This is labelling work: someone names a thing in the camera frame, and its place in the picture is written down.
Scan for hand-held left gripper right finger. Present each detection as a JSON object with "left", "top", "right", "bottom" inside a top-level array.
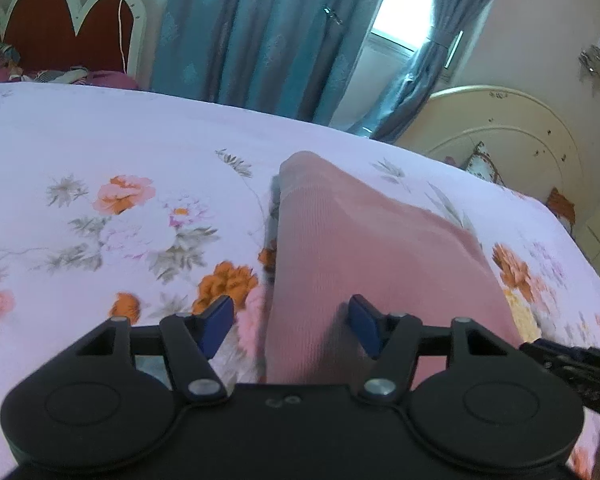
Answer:
[{"left": 348, "top": 295, "right": 508, "bottom": 405}]

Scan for white cord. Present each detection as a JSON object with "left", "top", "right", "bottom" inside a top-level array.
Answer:
[{"left": 116, "top": 0, "right": 132, "bottom": 77}]

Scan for silver wall lamp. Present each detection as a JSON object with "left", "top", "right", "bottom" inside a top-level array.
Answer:
[{"left": 577, "top": 35, "right": 600, "bottom": 97}]

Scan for pink ribbed pants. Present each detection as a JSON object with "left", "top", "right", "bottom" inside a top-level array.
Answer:
[{"left": 264, "top": 150, "right": 525, "bottom": 386}]

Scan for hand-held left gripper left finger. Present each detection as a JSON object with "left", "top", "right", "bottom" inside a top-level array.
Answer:
[{"left": 76, "top": 295, "right": 235, "bottom": 405}]

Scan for cream arched headboard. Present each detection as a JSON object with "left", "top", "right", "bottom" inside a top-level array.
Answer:
[{"left": 396, "top": 85, "right": 590, "bottom": 233}]

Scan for bright window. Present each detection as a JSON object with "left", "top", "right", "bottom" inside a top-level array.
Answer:
[{"left": 367, "top": 0, "right": 463, "bottom": 57}]

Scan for red headboard with white trim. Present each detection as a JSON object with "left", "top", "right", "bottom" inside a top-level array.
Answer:
[{"left": 0, "top": 0, "right": 149, "bottom": 92}]

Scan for floral cushion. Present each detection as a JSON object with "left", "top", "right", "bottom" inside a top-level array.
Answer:
[{"left": 461, "top": 141, "right": 507, "bottom": 187}]

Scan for pile of folded clothes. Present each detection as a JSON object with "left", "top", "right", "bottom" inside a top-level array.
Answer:
[{"left": 27, "top": 65, "right": 140, "bottom": 91}]

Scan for teal patterned curtain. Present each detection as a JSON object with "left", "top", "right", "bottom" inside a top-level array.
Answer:
[
  {"left": 151, "top": 0, "right": 402, "bottom": 127},
  {"left": 347, "top": 0, "right": 524, "bottom": 144}
]

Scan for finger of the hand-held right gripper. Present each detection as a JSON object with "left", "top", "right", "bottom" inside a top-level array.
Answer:
[{"left": 521, "top": 338, "right": 600, "bottom": 418}]

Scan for white floral bed sheet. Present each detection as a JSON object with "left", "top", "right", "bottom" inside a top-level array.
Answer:
[{"left": 0, "top": 82, "right": 600, "bottom": 480}]

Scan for curtain tie-back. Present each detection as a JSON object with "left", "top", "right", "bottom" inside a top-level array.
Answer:
[{"left": 426, "top": 29, "right": 465, "bottom": 70}]

